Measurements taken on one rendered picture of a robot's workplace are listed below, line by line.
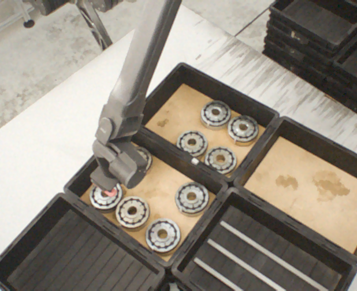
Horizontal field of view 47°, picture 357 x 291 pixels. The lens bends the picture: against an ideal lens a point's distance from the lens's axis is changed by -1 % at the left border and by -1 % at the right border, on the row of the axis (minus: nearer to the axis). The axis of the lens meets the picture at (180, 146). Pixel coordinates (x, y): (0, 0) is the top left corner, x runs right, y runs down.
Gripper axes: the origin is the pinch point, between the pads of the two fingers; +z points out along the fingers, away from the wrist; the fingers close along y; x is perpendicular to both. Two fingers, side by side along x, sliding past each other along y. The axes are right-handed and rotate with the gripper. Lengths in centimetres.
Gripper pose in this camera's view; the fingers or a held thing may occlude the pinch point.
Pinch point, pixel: (120, 183)
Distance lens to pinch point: 106.7
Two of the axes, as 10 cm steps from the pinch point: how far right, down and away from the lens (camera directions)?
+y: 6.1, -7.0, 3.7
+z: 0.4, 5.0, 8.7
